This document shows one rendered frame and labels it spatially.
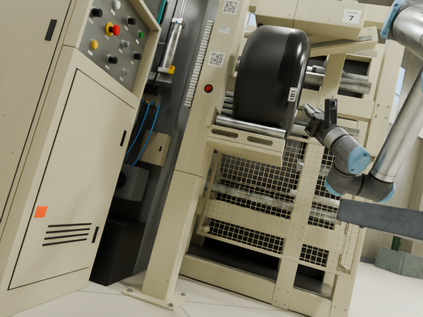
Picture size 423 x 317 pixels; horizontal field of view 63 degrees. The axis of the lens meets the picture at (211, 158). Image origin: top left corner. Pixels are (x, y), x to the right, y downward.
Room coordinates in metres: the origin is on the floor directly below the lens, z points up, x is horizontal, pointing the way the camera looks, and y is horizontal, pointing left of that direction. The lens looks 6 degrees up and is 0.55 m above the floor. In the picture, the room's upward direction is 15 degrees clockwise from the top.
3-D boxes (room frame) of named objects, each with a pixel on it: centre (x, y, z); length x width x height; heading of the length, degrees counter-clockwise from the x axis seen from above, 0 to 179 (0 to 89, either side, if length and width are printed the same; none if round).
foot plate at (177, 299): (1.77, 0.09, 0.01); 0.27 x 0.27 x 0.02; 77
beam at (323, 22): (1.99, -0.35, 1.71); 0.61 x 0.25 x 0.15; 77
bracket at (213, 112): (1.77, 0.01, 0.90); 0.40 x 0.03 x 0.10; 167
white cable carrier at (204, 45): (1.76, 0.18, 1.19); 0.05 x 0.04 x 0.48; 167
